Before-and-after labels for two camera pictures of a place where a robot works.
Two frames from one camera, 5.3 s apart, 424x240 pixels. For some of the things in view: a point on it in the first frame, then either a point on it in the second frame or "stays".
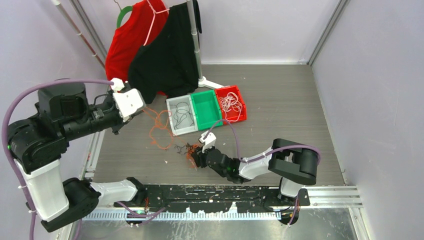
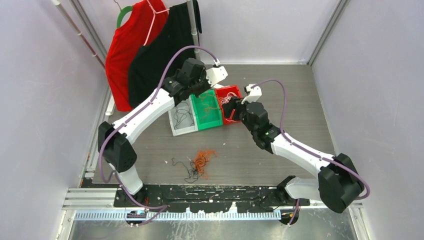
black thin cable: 187,145 to 194,175
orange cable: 162,137 to 207,100
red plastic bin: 231,103 stays
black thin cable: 182,109 stays
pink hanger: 153,20 stays
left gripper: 116,129 to 207,85
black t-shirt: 166,64 stays
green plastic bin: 206,110 stays
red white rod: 64,12 stays
